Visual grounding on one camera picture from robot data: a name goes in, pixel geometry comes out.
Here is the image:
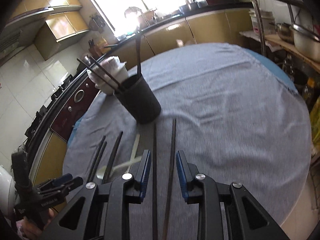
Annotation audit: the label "white plastic spoon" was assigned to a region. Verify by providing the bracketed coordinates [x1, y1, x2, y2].
[96, 156, 142, 180]
[127, 134, 141, 166]

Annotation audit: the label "black utensil holder cup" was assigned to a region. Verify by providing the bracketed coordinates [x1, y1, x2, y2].
[114, 74, 162, 124]

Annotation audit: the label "left hand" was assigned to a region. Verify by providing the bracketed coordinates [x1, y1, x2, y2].
[16, 209, 56, 240]

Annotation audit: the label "white appliance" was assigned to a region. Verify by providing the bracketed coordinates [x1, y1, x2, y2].
[0, 166, 15, 221]

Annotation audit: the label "grey tablecloth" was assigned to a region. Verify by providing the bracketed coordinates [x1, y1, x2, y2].
[63, 43, 311, 231]

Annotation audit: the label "gas stove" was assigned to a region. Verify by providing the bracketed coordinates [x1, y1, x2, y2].
[24, 74, 74, 139]

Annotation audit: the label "white stacked bowls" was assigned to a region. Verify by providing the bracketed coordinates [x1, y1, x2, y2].
[86, 55, 130, 96]

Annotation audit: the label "blue table cover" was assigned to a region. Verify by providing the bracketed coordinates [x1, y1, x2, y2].
[245, 48, 298, 94]

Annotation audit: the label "wooden knife block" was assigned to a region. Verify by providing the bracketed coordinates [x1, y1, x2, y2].
[88, 39, 102, 59]

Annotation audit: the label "yellow oil bottle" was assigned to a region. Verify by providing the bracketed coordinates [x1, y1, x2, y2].
[97, 37, 108, 48]

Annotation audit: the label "yellow lower cabinets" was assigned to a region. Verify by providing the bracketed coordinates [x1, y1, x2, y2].
[109, 8, 253, 66]

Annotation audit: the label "wooden shelf rack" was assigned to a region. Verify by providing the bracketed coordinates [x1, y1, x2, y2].
[250, 0, 319, 73]

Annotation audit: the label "range hood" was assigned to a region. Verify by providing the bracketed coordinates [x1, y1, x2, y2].
[1, 7, 54, 60]

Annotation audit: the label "small steel kettle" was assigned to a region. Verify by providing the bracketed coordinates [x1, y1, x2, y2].
[270, 23, 294, 44]

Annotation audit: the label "yellow upper cabinet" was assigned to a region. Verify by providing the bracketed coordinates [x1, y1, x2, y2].
[34, 11, 89, 60]

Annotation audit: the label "steel pot on shelf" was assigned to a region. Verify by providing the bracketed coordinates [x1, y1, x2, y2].
[290, 24, 319, 63]

